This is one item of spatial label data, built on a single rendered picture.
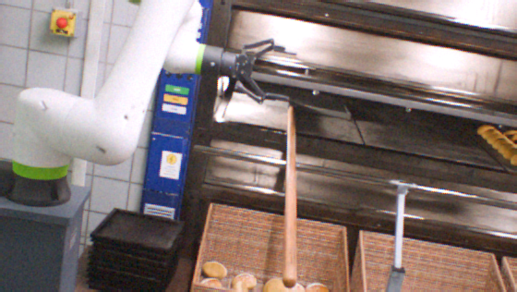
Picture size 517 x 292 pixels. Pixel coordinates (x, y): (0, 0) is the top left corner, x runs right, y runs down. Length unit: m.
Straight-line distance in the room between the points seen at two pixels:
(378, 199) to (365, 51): 0.59
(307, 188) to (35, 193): 1.38
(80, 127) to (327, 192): 1.45
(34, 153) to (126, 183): 1.27
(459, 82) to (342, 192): 0.62
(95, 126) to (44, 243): 0.30
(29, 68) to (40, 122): 1.28
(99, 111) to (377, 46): 1.42
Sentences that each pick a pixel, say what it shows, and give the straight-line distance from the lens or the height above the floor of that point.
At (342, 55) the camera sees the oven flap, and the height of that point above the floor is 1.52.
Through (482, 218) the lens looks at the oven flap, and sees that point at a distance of 2.86.
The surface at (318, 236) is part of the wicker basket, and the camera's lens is 2.75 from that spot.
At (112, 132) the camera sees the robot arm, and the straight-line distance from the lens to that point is 1.45.
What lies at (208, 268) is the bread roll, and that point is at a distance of 2.70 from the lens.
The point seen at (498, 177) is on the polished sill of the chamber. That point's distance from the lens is 2.83.
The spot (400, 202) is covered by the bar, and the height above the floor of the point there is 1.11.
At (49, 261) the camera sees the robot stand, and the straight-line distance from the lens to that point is 1.61.
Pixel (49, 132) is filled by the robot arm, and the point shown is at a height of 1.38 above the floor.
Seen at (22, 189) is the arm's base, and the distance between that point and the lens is 1.60.
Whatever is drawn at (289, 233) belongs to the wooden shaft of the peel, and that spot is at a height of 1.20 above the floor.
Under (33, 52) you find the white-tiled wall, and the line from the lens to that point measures 2.79.
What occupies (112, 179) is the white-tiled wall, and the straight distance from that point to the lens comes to 2.81.
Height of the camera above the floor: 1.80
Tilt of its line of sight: 15 degrees down
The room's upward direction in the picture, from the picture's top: 10 degrees clockwise
